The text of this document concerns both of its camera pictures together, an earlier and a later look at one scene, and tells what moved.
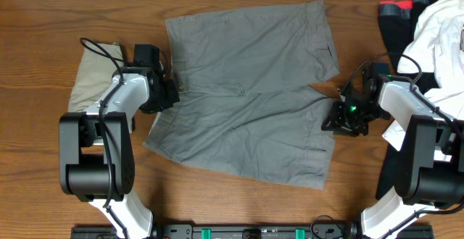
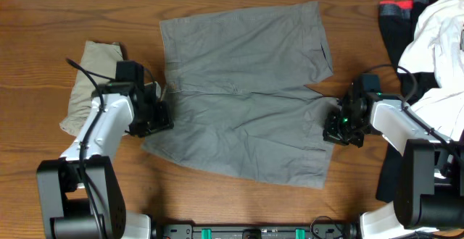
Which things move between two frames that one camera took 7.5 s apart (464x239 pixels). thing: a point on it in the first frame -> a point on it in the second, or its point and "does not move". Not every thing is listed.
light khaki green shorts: [95, 71] does not move
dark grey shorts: [246, 107] does not move
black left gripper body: [167, 96] -> [155, 119]
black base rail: [318, 232] does not move
